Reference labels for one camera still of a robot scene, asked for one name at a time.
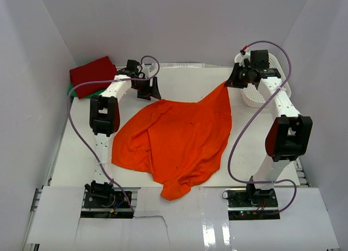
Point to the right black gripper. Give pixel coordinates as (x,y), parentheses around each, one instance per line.
(233,81)

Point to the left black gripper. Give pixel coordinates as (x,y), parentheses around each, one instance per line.
(153,90)

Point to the orange t shirt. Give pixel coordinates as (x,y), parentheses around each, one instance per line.
(179,143)

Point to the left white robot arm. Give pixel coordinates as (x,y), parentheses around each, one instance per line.
(104,108)

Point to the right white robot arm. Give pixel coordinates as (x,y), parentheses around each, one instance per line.
(289,134)

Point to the white perforated plastic basket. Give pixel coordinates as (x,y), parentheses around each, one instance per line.
(250,95)

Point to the paper strip at back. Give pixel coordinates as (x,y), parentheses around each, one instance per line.
(182,65)

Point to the red folded t shirt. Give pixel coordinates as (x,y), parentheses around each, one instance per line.
(99,70)

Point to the white paper sheet front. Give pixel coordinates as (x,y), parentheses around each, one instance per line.
(198,221)

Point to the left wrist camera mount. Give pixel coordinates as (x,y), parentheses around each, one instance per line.
(134,69)

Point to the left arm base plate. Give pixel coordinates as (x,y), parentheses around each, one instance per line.
(102,200)

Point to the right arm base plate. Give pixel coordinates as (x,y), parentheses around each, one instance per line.
(244,206)

